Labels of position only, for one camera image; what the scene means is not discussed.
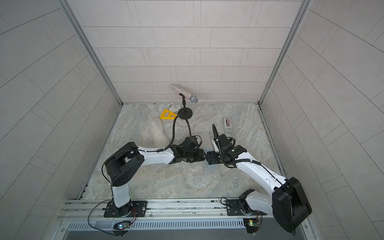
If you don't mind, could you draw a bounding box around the right circuit board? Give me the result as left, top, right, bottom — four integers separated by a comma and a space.
243, 219, 261, 234

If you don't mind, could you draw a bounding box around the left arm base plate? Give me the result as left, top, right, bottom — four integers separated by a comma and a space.
104, 201, 148, 218

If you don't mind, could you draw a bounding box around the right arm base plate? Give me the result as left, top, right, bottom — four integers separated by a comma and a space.
220, 198, 267, 216

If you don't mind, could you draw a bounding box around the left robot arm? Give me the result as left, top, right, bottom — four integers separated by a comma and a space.
102, 136, 206, 209

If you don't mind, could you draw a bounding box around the left black cable hose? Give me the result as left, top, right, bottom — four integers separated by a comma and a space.
158, 115, 193, 152

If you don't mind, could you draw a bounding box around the aluminium mounting rail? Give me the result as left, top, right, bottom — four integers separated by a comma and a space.
56, 196, 311, 222

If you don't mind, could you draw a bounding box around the circuit board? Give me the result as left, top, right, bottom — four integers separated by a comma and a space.
243, 219, 261, 234
113, 221, 131, 231

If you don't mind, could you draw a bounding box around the yellow triangle ruler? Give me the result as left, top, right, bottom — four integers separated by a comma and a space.
159, 109, 178, 120

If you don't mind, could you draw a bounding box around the left circuit board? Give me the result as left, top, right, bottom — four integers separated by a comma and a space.
113, 221, 131, 231

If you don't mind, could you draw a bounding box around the glitter microphone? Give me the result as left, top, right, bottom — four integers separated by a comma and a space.
171, 84, 199, 104

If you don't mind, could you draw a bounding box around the black microphone stand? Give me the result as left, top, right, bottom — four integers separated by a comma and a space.
178, 94, 193, 120

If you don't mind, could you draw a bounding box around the white crumpled object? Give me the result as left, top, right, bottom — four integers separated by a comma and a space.
169, 104, 182, 113

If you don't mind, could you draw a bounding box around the clear bubble wrap sheet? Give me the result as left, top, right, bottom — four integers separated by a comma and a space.
147, 118, 170, 148

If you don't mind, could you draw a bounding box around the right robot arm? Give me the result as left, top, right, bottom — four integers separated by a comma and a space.
207, 133, 313, 234

